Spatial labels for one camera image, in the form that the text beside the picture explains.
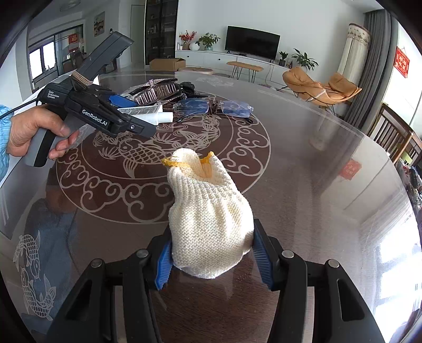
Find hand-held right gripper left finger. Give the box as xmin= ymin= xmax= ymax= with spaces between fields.
xmin=46 ymin=227 xmax=174 ymax=343

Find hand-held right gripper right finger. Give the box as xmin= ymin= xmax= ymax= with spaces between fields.
xmin=252 ymin=219 xmax=386 ymax=343

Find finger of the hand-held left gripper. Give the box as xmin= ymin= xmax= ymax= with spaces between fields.
xmin=107 ymin=110 xmax=158 ymax=138
xmin=95 ymin=90 xmax=138 ymax=109

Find white plastic tube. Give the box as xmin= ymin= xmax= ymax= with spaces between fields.
xmin=138 ymin=111 xmax=174 ymax=125

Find rhinestone hair clip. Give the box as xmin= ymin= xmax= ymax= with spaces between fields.
xmin=130 ymin=78 xmax=182 ymax=106

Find cream knit glove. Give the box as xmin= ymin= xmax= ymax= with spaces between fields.
xmin=161 ymin=148 xmax=255 ymax=280

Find black bow hair clip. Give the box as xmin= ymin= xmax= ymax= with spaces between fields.
xmin=180 ymin=81 xmax=199 ymax=98

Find person's left forearm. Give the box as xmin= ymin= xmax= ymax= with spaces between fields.
xmin=0 ymin=105 xmax=14 ymax=183

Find person's left hand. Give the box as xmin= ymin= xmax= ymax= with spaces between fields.
xmin=6 ymin=105 xmax=80 ymax=160

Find silver white tube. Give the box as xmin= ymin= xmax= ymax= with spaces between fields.
xmin=117 ymin=104 xmax=164 ymax=117

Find cardboard box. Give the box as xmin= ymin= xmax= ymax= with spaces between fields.
xmin=149 ymin=58 xmax=186 ymax=71

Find blue lens eyeglasses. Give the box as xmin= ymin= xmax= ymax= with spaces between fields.
xmin=172 ymin=97 xmax=255 ymax=124

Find dark display cabinet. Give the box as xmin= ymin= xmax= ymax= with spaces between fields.
xmin=145 ymin=0 xmax=179 ymax=66

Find beige pet bed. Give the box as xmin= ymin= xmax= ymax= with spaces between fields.
xmin=180 ymin=66 xmax=215 ymax=75

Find red flower arrangement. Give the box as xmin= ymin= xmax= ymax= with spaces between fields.
xmin=179 ymin=31 xmax=197 ymax=50

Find white TV cabinet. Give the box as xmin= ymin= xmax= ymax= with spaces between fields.
xmin=175 ymin=49 xmax=297 ymax=71

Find green potted plant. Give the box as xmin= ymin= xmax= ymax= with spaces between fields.
xmin=196 ymin=32 xmax=220 ymax=51

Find wooden bench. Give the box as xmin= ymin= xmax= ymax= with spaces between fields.
xmin=227 ymin=61 xmax=263 ymax=81

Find black television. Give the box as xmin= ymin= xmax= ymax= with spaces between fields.
xmin=225 ymin=26 xmax=281 ymax=60

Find orange rocking chair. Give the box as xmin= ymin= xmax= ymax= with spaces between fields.
xmin=282 ymin=66 xmax=362 ymax=109

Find large leafy potted plant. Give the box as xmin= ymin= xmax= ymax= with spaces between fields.
xmin=292 ymin=49 xmax=319 ymax=71

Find wooden chair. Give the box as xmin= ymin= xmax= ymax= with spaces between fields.
xmin=367 ymin=102 xmax=422 ymax=165

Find grey curtain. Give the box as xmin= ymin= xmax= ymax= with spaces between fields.
xmin=343 ymin=10 xmax=401 ymax=127

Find covered standing air conditioner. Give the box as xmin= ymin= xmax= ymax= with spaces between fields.
xmin=338 ymin=23 xmax=372 ymax=88

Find black cable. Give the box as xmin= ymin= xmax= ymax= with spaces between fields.
xmin=0 ymin=99 xmax=42 ymax=118

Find wall painting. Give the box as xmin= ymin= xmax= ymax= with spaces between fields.
xmin=93 ymin=11 xmax=105 ymax=37

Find red wall decoration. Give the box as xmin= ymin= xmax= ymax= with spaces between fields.
xmin=395 ymin=46 xmax=410 ymax=78

